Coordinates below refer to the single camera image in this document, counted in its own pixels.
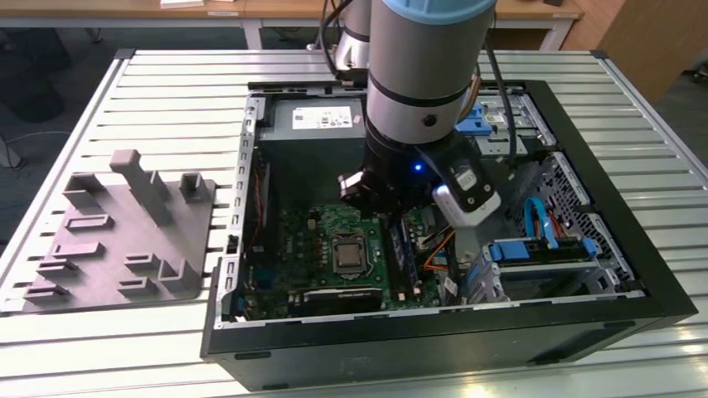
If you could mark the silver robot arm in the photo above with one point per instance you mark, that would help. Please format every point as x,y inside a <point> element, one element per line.
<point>425,62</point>

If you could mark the silver CPU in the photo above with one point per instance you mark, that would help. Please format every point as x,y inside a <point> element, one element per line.
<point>348,253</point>

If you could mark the grey power supply unit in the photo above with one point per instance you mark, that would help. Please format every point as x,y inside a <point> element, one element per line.
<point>309,132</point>

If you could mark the blue drive carrier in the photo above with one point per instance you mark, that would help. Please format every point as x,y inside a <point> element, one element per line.
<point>476,124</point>

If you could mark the CPU socket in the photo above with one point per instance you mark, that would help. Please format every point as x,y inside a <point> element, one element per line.
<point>335,257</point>

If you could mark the green motherboard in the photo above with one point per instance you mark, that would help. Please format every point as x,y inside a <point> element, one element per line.
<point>299,248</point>

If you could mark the hard disk in blue carrier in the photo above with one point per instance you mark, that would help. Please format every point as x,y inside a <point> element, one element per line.
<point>508,250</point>

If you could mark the silver optical bay cage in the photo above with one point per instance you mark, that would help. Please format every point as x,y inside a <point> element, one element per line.
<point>525,116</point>

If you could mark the black graphics card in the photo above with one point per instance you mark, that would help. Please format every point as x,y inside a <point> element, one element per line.
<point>343,296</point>

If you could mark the silver disk bay cage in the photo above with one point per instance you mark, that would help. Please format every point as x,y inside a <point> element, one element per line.
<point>553,271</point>

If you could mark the black open PC case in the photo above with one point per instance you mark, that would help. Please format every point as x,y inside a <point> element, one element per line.
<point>443,344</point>

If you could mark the grey plastic parts rack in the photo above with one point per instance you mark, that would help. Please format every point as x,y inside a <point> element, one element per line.
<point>111,248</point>

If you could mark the white box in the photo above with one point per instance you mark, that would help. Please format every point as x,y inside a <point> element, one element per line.
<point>179,3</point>

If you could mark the wooden cabinet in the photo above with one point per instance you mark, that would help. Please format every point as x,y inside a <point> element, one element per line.
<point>652,41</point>

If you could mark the wooden desk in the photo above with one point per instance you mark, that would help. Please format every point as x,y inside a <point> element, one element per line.
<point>111,10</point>

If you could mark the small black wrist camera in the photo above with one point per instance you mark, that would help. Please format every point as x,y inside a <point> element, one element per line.
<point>349,186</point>

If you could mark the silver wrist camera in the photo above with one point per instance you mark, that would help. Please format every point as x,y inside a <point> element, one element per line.
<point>469,195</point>

